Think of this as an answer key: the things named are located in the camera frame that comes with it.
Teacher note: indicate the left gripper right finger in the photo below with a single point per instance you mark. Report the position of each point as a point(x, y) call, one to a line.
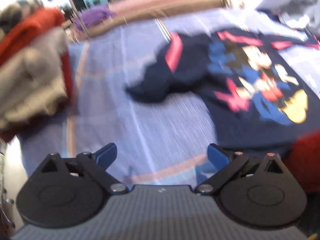
point(248, 173)

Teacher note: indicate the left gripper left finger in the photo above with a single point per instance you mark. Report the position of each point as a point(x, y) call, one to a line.
point(83, 175)

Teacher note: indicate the navy cartoon mouse sweatshirt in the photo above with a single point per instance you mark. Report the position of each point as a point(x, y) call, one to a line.
point(255, 98)

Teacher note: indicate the blue checked bedspread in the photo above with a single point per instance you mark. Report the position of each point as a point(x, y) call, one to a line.
point(161, 143)

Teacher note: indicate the dark red folded garment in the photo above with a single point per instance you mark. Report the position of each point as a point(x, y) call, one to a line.
point(7, 136)

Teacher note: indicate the beige folded garment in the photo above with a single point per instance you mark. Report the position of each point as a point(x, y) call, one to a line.
point(32, 82)

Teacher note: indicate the purple cloth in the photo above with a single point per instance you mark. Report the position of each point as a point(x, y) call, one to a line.
point(95, 15)

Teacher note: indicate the orange folded garment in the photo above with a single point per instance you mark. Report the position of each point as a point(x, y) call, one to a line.
point(38, 23)

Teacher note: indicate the pink brown blanket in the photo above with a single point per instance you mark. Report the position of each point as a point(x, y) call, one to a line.
point(127, 11)

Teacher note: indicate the striped grey folded garment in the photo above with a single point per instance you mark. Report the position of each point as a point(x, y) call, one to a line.
point(17, 12)

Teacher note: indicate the red fabric near camera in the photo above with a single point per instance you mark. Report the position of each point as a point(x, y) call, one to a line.
point(303, 161)

